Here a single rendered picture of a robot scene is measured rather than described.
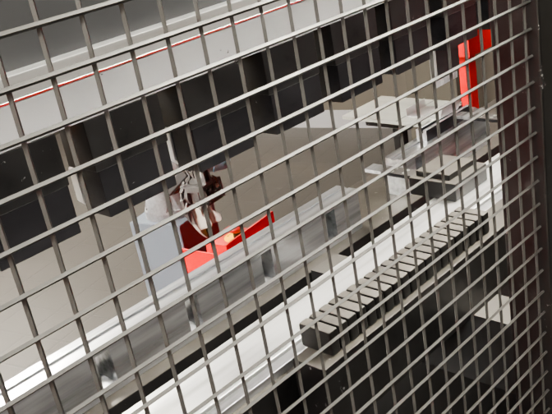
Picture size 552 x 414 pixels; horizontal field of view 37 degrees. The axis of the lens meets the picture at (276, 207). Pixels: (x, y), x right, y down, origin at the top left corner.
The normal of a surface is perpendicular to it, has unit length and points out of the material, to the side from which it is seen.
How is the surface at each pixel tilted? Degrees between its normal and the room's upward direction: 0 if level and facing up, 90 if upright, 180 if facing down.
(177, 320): 90
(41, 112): 90
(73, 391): 90
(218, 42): 90
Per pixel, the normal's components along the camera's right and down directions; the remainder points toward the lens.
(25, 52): 0.72, 0.15
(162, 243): -0.47, 0.42
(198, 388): -0.17, -0.91
